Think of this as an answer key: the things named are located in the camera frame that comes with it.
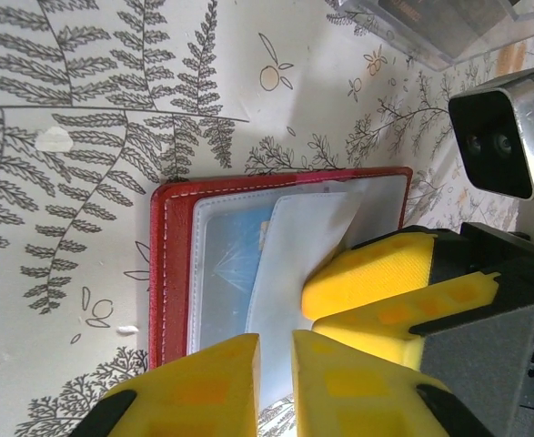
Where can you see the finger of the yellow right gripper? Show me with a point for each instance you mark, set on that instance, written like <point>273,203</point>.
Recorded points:
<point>385,328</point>
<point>375,273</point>

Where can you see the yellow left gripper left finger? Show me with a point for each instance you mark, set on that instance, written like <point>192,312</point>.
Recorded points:
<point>194,396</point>

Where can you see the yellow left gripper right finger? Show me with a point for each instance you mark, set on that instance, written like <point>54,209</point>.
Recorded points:
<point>353,396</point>

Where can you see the red leather card holder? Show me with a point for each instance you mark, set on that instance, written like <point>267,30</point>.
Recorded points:
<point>171,273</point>

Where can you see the blue credit card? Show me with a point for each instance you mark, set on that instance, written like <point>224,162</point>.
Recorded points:
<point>234,255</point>

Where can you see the clear acrylic card box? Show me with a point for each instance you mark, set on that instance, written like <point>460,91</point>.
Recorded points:
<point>476,50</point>

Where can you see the small white crumb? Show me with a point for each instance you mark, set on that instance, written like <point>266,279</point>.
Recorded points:
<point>127,328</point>

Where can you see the floral tablecloth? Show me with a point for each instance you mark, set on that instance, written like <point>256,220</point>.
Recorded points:
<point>66,227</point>

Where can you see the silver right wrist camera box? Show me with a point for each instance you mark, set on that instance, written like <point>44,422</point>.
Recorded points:
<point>503,141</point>

